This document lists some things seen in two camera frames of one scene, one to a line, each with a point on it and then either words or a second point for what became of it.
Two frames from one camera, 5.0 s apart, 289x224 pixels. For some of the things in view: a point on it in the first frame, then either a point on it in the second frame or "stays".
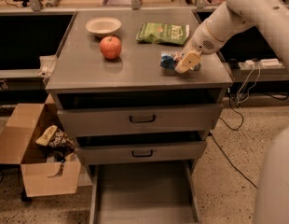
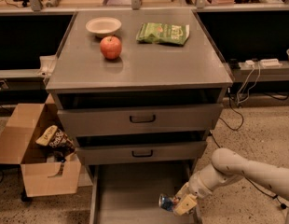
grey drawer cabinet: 142,124 stays
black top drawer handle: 143,121 stays
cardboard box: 16,145 stays
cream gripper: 201,41 → 197,185
